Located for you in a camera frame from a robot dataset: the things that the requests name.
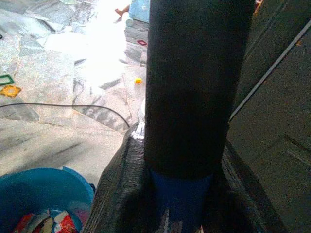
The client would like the black floor cable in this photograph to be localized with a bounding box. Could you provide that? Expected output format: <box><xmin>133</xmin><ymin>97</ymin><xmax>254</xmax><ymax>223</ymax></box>
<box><xmin>0</xmin><ymin>102</ymin><xmax>131</xmax><ymax>129</ymax></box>

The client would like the green square tile frame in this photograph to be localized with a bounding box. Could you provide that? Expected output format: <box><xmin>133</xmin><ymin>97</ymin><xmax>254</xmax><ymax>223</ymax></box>
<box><xmin>0</xmin><ymin>74</ymin><xmax>15</xmax><ymax>86</ymax></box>

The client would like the blue plastic bucket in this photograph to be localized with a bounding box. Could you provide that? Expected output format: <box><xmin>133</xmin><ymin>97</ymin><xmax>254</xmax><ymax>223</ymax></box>
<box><xmin>0</xmin><ymin>166</ymin><xmax>96</xmax><ymax>233</ymax></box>

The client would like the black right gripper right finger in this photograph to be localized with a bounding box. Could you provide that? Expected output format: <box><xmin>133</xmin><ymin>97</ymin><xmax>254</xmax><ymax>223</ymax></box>
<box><xmin>201</xmin><ymin>142</ymin><xmax>287</xmax><ymax>233</ymax></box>

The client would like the red printed paper scrap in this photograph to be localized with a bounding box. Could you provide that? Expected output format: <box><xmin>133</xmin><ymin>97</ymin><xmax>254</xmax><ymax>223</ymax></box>
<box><xmin>55</xmin><ymin>213</ymin><xmax>79</xmax><ymax>233</ymax></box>
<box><xmin>13</xmin><ymin>213</ymin><xmax>35</xmax><ymax>233</ymax></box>

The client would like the yellow square tile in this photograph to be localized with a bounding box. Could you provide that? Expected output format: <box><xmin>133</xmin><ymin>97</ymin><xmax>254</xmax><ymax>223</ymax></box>
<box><xmin>0</xmin><ymin>84</ymin><xmax>22</xmax><ymax>99</ymax></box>

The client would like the dark panelled door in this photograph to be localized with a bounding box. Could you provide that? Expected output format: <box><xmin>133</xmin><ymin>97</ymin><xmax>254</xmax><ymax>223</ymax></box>
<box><xmin>228</xmin><ymin>0</ymin><xmax>311</xmax><ymax>233</ymax></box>

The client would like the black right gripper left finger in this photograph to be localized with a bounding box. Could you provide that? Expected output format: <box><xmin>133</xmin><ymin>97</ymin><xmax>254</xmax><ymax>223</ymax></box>
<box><xmin>82</xmin><ymin>121</ymin><xmax>171</xmax><ymax>233</ymax></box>

